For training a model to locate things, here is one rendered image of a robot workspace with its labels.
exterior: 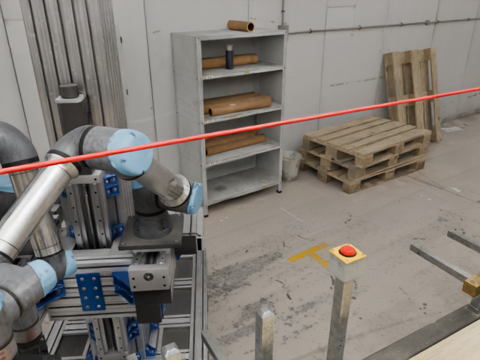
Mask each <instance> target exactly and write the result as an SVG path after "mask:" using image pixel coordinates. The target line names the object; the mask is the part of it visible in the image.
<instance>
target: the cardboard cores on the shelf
mask: <svg viewBox="0 0 480 360"><path fill-rule="evenodd" d="M257 62H258V56H257V54H241V55H234V66H238V65H245V64H256V63H257ZM201 66H202V69H212V68H219V67H226V57H225V56H220V57H214V58H206V59H201ZM203 100H204V114H209V116H218V115H223V114H230V113H235V112H240V111H247V110H252V109H260V108H264V107H268V106H271V96H270V95H263V96H262V95H261V94H260V93H258V94H255V93H254V92H249V93H244V94H235V95H230V96H221V97H216V98H211V99H203ZM264 141H266V136H265V135H264V134H259V135H258V131H257V130H253V131H245V132H241V133H236V134H229V135H226V136H219V137H215V138H211V139H205V151H206V156H210V155H213V154H218V153H221V152H225V151H230V150H233V149H238V148H241V147H244V146H249V145H252V144H257V143H261V142H264Z"/></svg>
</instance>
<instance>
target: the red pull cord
mask: <svg viewBox="0 0 480 360"><path fill-rule="evenodd" d="M479 90H480V87H477V88H472V89H464V90H461V91H453V92H448V93H443V94H435V95H431V96H423V97H419V98H414V99H406V100H402V101H394V102H389V103H385V104H377V105H373V106H365V107H360V108H355V109H348V110H343V111H335V112H331V113H326V114H319V115H314V116H306V117H301V118H297V119H289V120H285V121H277V122H272V123H267V124H260V125H256V126H248V127H243V128H238V129H231V130H226V131H218V132H214V133H210V134H202V135H197V136H189V137H184V138H180V139H172V140H168V141H160V142H155V143H151V144H143V145H138V146H130V147H126V148H122V149H114V150H109V151H101V152H97V153H92V154H84V155H80V156H72V157H68V158H63V159H55V160H51V161H43V162H39V163H34V164H26V165H21V166H14V167H9V168H5V169H0V175H2V174H10V173H14V172H18V171H26V170H30V169H38V168H42V167H47V166H54V165H59V164H66V163H71V162H75V161H83V160H87V159H95V158H99V157H103V156H111V155H115V154H123V153H127V152H132V151H139V150H144V149H151V148H156V147H160V146H168V145H172V144H180V143H184V142H188V141H196V140H200V139H208V138H212V137H217V136H224V135H229V134H236V133H241V132H245V131H253V130H257V129H265V128H269V127H273V126H281V125H285V124H293V123H297V122H302V121H309V120H314V119H321V118H326V117H330V116H338V115H342V114H350V113H354V112H358V111H366V110H370V109H378V108H382V107H387V106H394V105H399V104H406V103H411V102H415V101H423V100H427V99H435V98H439V97H443V96H451V95H455V94H463V93H467V92H472V91H479Z"/></svg>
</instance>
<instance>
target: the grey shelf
mask: <svg viewBox="0 0 480 360"><path fill-rule="evenodd" d="M287 34H288V31H287V30H279V29H266V28H259V27H254V30H253V31H252V32H247V31H237V30H230V29H219V30H208V31H185V32H173V33H171V48H172V59H173V70H174V89H175V99H176V120H177V130H178V139H180V138H184V137H189V136H197V135H202V134H210V133H214V132H218V131H226V130H231V129H238V128H243V127H248V126H253V115H254V126H256V125H258V120H259V125H260V124H267V123H272V122H277V121H284V105H285V87H286V52H287ZM227 44H232V45H233V50H234V55H241V54H257V56H258V62H257V63H256V64H245V65H238V66H234V68H233V69H226V67H219V68H212V69H202V66H201V59H206V58H214V57H220V56H226V45H227ZM199 60H200V61H199ZM195 62H196V63H195ZM199 62H200V63H199ZM199 65H200V66H199ZM257 82H258V83H257ZM257 84H258V85H257ZM257 90H258V91H257ZM249 92H254V93H255V94H258V93H260V94H261V95H262V96H263V95H270V96H271V106H268V107H264V108H260V109H252V110H247V111H240V112H235V113H230V114H223V115H218V116H209V114H204V100H203V99H211V98H216V97H221V96H230V95H235V94H244V93H249ZM257 92H258V93H257ZM257 131H258V135H259V134H264V135H265V136H266V141H264V142H261V143H257V144H252V145H249V146H244V147H241V148H238V149H233V150H230V151H225V152H221V153H218V154H213V155H210V156H206V151H205V139H200V140H196V141H188V142H184V143H180V144H179V160H180V171H181V175H182V176H184V177H185V178H187V179H188V180H189V181H197V182H199V183H201V184H202V186H203V189H204V195H203V199H202V203H201V207H204V218H206V217H208V216H209V215H208V206H210V205H212V204H216V203H219V202H220V201H223V200H226V199H231V198H234V197H238V196H242V195H244V194H248V193H251V192H254V191H258V190H260V189H265V188H267V187H270V186H274V185H277V184H278V185H279V189H278V190H276V192H277V193H278V194H279V193H281V176H282V158H283V140H284V125H281V126H273V127H269V128H265V129H257Z"/></svg>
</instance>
